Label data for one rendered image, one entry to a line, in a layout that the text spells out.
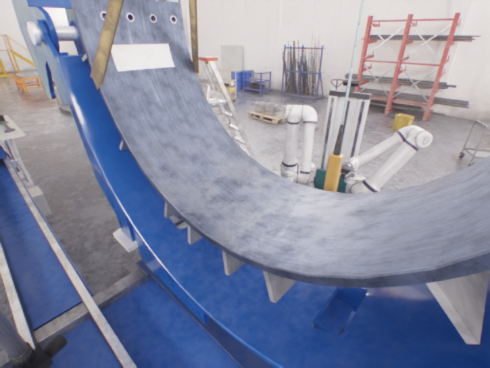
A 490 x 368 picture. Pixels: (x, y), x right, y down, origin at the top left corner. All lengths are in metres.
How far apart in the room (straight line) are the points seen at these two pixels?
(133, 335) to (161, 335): 0.18
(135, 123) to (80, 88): 0.47
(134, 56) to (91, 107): 0.44
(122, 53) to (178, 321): 1.71
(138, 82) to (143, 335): 1.56
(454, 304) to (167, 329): 1.58
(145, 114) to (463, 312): 1.64
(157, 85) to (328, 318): 1.77
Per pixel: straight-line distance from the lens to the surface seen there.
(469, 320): 0.78
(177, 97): 1.86
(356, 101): 2.49
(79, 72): 1.99
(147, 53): 1.90
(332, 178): 1.84
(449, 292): 0.74
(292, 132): 2.34
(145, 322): 1.98
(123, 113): 1.67
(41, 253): 2.80
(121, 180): 1.86
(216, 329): 1.74
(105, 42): 1.68
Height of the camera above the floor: 2.14
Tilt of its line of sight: 29 degrees down
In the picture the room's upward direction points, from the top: straight up
